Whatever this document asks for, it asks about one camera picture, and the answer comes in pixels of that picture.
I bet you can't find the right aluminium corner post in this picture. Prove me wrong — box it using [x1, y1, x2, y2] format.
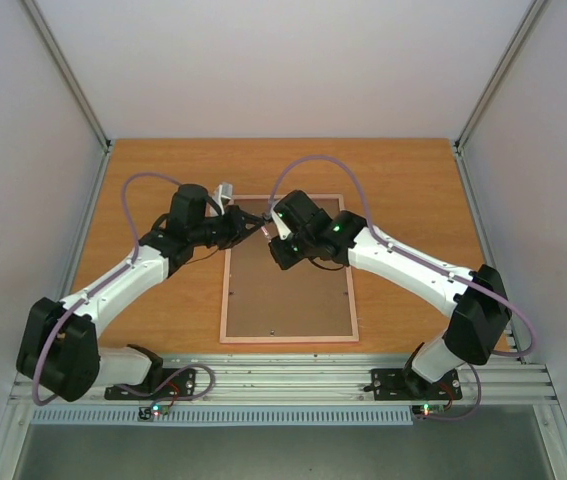
[452, 0, 550, 155]

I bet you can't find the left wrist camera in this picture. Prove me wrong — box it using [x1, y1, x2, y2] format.
[211, 182, 233, 212]

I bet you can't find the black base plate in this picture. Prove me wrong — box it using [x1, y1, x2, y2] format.
[364, 368, 463, 401]
[104, 368, 196, 401]

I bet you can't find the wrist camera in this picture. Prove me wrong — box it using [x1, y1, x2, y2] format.
[263, 209, 291, 240]
[211, 182, 233, 212]

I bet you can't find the left small circuit board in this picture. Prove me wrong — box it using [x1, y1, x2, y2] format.
[137, 404, 171, 422]

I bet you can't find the grey slotted cable duct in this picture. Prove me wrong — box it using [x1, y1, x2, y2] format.
[31, 405, 413, 428]

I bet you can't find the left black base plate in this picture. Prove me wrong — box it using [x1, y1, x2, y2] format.
[104, 368, 196, 401]

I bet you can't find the aluminium rail base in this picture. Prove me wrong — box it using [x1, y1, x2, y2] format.
[7, 352, 559, 406]

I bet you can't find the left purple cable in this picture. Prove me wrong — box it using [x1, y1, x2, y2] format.
[31, 172, 219, 409]

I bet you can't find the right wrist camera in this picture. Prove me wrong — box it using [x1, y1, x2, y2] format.
[263, 209, 291, 240]

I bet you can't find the small circuit board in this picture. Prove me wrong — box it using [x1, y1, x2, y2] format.
[137, 404, 171, 422]
[412, 402, 447, 418]

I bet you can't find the purple cable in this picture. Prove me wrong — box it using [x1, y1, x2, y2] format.
[267, 154, 539, 421]
[31, 172, 219, 409]

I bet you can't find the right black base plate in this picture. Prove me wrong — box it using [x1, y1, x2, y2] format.
[364, 368, 463, 401]

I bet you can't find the pink picture frame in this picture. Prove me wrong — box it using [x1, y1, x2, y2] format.
[218, 194, 360, 345]

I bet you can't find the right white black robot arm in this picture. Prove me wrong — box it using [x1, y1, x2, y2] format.
[268, 190, 511, 399]

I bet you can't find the aluminium corner post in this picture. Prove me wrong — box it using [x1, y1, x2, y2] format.
[20, 0, 114, 151]
[452, 0, 550, 155]

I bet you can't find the right small circuit board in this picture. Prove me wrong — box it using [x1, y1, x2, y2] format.
[412, 402, 447, 418]

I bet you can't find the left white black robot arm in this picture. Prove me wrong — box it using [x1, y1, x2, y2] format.
[16, 184, 265, 406]

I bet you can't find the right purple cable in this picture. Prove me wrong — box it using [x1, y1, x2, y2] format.
[267, 154, 539, 421]

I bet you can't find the left aluminium corner post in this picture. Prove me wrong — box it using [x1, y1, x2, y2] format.
[20, 0, 114, 151]

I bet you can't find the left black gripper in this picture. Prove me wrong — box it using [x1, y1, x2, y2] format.
[192, 205, 255, 250]

